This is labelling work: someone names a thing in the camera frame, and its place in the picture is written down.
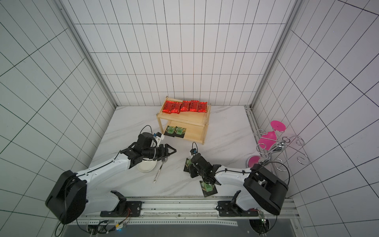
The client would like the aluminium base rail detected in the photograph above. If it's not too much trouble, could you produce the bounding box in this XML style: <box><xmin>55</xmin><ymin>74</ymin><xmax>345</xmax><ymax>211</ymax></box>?
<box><xmin>68</xmin><ymin>197</ymin><xmax>300</xmax><ymax>228</ymax></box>

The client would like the red tea bag four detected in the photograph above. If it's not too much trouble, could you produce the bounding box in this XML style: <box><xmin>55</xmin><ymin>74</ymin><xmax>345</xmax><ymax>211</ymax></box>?
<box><xmin>189</xmin><ymin>100</ymin><xmax>200</xmax><ymax>112</ymax></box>

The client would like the metal spoon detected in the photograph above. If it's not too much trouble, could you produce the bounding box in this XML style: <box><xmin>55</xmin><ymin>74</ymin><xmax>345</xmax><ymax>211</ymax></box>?
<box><xmin>153</xmin><ymin>158</ymin><xmax>168</xmax><ymax>184</ymax></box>

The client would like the green tea bag three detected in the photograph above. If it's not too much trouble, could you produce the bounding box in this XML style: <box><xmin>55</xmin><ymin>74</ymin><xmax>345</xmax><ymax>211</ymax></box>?
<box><xmin>184</xmin><ymin>158</ymin><xmax>192</xmax><ymax>173</ymax></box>

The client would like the white bowl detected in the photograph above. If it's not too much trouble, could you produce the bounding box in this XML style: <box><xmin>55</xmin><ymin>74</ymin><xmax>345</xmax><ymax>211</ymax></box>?
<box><xmin>137</xmin><ymin>161</ymin><xmax>157</xmax><ymax>173</ymax></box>

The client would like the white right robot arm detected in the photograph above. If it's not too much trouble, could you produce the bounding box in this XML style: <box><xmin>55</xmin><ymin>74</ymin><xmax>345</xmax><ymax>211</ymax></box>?
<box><xmin>184</xmin><ymin>153</ymin><xmax>288</xmax><ymax>217</ymax></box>

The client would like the red tea bag three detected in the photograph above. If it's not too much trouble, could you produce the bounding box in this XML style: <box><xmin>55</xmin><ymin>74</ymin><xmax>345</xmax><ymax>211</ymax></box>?
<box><xmin>180</xmin><ymin>101</ymin><xmax>191</xmax><ymax>112</ymax></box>

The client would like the green tea bag two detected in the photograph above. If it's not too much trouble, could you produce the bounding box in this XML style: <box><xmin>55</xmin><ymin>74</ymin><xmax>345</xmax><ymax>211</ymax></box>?
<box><xmin>164</xmin><ymin>125</ymin><xmax>176</xmax><ymax>137</ymax></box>

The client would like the red tea bag five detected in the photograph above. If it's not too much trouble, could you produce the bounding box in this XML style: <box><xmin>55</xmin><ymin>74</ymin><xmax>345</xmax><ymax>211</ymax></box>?
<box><xmin>197</xmin><ymin>102</ymin><xmax>208</xmax><ymax>113</ymax></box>

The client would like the chrome wire cup rack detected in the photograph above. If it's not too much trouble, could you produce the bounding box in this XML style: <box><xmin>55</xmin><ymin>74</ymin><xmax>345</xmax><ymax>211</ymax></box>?
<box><xmin>246</xmin><ymin>129</ymin><xmax>311</xmax><ymax>171</ymax></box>

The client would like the red tea bag one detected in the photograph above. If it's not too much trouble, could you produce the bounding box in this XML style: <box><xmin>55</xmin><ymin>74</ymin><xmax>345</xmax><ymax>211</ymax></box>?
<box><xmin>162</xmin><ymin>100</ymin><xmax>175</xmax><ymax>114</ymax></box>

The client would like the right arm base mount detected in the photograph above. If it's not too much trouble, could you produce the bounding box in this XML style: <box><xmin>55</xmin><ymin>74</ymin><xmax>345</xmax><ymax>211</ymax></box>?
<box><xmin>216</xmin><ymin>190</ymin><xmax>259</xmax><ymax>217</ymax></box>

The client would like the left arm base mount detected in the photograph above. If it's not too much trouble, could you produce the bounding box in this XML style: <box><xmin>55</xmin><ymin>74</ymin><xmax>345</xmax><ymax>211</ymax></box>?
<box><xmin>100</xmin><ymin>191</ymin><xmax>142</xmax><ymax>217</ymax></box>

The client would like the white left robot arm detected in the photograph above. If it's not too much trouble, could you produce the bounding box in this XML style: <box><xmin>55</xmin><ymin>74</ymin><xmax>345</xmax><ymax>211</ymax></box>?
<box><xmin>45</xmin><ymin>132</ymin><xmax>177</xmax><ymax>225</ymax></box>

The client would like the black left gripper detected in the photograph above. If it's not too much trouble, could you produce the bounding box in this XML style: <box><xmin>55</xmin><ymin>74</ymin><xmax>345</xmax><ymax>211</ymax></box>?
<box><xmin>144</xmin><ymin>144</ymin><xmax>177</xmax><ymax>162</ymax></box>

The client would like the red tea bag two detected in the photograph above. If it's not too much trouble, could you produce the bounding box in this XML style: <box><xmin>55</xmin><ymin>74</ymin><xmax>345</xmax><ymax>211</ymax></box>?
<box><xmin>170</xmin><ymin>102</ymin><xmax>182</xmax><ymax>114</ymax></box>

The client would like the green tea bag one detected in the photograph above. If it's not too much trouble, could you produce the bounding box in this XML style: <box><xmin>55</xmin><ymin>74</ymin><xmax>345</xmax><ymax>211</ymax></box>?
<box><xmin>174</xmin><ymin>127</ymin><xmax>187</xmax><ymax>138</ymax></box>

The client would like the green tea bag four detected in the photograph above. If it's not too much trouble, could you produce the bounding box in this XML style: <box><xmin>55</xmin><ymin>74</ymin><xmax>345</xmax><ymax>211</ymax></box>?
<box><xmin>200</xmin><ymin>181</ymin><xmax>218</xmax><ymax>198</ymax></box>

